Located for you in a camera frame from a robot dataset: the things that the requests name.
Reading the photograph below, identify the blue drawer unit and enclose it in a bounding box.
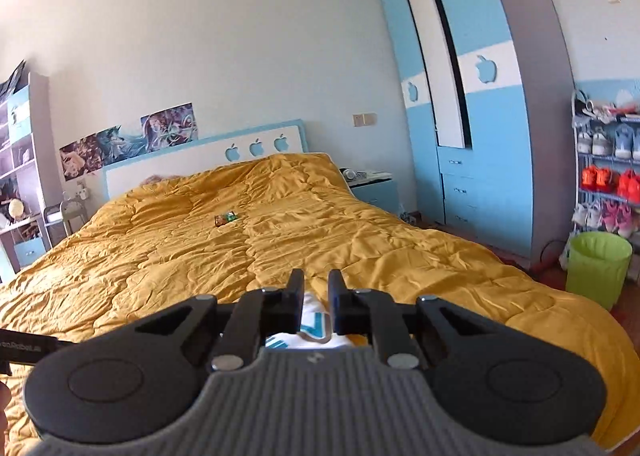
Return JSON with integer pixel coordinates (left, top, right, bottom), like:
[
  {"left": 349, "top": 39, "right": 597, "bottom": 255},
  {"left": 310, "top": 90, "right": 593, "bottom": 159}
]
[{"left": 14, "top": 236, "right": 49, "bottom": 267}]

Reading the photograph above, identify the tall bookshelf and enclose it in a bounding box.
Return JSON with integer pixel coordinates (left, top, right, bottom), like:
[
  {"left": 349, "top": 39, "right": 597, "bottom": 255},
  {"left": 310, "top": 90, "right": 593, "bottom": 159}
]
[{"left": 0, "top": 60, "right": 52, "bottom": 277}]

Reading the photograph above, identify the blue nightstand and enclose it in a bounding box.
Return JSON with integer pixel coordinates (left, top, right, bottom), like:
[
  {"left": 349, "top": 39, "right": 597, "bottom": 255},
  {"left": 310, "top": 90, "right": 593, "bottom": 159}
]
[{"left": 344, "top": 168, "right": 401, "bottom": 217}]

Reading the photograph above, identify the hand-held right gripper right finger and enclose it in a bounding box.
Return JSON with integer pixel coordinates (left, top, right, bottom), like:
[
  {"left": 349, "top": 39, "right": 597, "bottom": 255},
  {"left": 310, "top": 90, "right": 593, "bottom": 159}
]
[{"left": 327, "top": 268, "right": 501, "bottom": 370}]

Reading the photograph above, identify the blue and white wardrobe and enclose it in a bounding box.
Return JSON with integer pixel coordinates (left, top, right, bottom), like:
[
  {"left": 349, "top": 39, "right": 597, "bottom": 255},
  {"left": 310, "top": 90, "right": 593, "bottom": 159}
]
[{"left": 377, "top": 0, "right": 576, "bottom": 271}]

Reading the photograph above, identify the green trash bin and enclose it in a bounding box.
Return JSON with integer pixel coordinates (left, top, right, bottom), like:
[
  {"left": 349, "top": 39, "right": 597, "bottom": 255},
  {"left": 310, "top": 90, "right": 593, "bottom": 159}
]
[{"left": 565, "top": 231, "right": 634, "bottom": 311}]

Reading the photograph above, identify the pale anime wall poster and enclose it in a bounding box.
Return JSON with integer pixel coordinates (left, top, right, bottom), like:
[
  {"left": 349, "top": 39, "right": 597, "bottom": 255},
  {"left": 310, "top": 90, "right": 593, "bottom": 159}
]
[{"left": 140, "top": 102, "right": 199, "bottom": 155}]

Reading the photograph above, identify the group of assorted sneakers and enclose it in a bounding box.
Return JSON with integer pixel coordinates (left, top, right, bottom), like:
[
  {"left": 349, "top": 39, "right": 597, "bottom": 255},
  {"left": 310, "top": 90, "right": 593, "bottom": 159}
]
[{"left": 572, "top": 90, "right": 640, "bottom": 239}]

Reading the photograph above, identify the mustard yellow quilt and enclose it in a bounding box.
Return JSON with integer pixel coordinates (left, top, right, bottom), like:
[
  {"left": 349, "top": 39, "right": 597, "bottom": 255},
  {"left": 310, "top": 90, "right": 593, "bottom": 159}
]
[{"left": 0, "top": 152, "right": 640, "bottom": 456}]

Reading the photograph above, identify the grey metal folding chair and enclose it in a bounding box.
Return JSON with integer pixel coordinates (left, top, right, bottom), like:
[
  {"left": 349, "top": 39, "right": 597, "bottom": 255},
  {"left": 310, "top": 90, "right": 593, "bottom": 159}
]
[{"left": 42, "top": 198, "right": 88, "bottom": 249}]

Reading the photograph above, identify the metal shoe rack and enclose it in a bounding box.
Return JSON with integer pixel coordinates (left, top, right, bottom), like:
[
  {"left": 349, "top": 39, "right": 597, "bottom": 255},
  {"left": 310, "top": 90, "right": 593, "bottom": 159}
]
[{"left": 570, "top": 88, "right": 640, "bottom": 283}]

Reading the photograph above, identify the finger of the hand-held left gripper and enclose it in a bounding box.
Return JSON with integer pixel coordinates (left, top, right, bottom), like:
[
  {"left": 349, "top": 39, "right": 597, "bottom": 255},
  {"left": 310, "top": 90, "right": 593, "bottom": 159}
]
[{"left": 0, "top": 328, "right": 76, "bottom": 378}]

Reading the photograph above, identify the dark anime wall poster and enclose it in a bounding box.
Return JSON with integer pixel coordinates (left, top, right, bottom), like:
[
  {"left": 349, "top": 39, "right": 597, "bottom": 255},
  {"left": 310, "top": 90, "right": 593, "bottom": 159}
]
[{"left": 59, "top": 125, "right": 147, "bottom": 181}]

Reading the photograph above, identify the white shirt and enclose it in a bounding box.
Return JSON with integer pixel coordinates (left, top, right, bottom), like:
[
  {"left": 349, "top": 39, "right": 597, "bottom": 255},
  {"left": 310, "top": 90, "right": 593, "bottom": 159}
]
[{"left": 264, "top": 292, "right": 372, "bottom": 352}]

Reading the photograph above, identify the white headboard with apple cutouts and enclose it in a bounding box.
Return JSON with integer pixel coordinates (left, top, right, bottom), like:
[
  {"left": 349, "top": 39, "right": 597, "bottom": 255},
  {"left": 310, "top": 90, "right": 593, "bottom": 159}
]
[{"left": 102, "top": 119, "right": 309, "bottom": 201}]

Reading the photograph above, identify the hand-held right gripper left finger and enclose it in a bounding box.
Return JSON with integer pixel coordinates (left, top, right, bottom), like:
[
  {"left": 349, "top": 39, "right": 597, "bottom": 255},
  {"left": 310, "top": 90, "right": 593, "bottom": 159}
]
[{"left": 131, "top": 268, "right": 306, "bottom": 371}]

